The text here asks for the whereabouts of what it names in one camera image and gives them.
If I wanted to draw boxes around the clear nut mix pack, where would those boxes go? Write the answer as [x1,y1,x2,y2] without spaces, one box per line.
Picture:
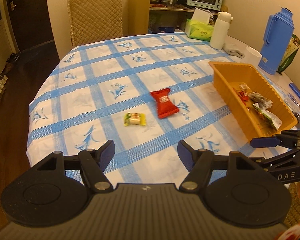
[248,92,273,109]

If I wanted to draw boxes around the red candy pack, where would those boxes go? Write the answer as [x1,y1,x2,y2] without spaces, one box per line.
[234,89,249,105]

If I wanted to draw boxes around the yellow white candy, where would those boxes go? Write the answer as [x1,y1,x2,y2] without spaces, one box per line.
[123,113,146,126]

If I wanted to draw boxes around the red double-happiness snack pack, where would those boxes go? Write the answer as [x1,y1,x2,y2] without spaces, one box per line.
[150,88,179,119]

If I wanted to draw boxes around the orange plastic tray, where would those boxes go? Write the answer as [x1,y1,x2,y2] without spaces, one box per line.
[209,61,297,140]

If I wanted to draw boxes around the small tissue packet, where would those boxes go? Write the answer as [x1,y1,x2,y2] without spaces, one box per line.
[285,93,300,112]

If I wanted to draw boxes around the clear brown candy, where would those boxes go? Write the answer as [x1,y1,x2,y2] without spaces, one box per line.
[239,83,251,93]

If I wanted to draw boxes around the blue flat box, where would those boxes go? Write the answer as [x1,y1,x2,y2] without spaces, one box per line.
[289,82,300,99]

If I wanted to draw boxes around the blue checked tablecloth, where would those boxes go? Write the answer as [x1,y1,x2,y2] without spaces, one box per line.
[26,33,285,185]

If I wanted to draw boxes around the white cup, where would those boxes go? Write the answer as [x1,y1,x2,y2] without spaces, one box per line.
[241,46,262,67]

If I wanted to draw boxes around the grey cloth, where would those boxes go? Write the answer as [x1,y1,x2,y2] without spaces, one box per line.
[223,42,244,59]

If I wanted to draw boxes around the green snack bag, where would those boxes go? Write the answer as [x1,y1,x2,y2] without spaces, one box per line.
[277,34,300,74]

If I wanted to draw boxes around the blue thermos jug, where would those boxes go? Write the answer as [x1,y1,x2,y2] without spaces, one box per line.
[258,7,295,75]

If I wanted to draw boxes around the white thermos bottle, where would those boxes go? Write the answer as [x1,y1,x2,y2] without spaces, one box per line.
[210,11,233,50]

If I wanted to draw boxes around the green tissue pack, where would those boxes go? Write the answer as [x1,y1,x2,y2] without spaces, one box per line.
[185,8,214,41]

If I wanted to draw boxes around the beige quilted chair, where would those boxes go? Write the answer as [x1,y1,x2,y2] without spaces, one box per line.
[66,0,123,47]

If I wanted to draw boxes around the wooden shelf unit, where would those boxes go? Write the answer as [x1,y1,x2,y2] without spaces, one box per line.
[128,0,228,37]

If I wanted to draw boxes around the dark door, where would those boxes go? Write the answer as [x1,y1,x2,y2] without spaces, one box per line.
[7,0,53,51]

